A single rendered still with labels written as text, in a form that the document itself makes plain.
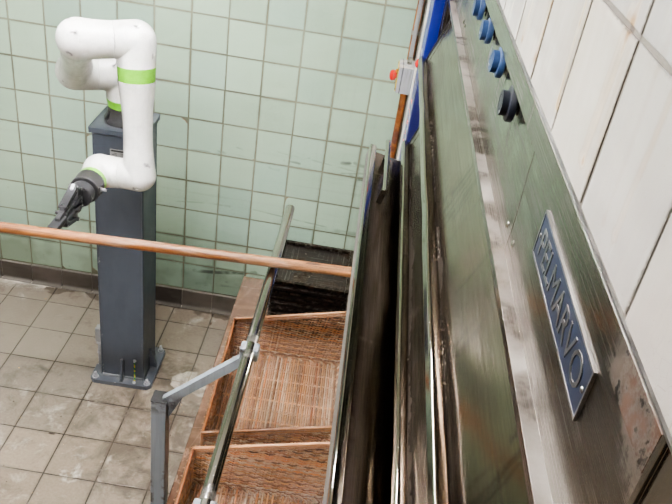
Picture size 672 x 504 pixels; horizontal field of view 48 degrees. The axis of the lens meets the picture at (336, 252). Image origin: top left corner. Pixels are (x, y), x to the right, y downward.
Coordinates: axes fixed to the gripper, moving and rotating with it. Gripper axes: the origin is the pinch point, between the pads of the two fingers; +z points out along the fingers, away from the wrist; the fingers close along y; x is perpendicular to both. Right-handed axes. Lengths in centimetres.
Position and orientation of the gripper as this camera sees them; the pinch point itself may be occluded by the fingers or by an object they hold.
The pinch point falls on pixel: (57, 223)
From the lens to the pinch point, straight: 229.7
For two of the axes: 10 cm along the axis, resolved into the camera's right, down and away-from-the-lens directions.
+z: -0.9, 5.3, -8.4
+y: -1.4, 8.3, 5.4
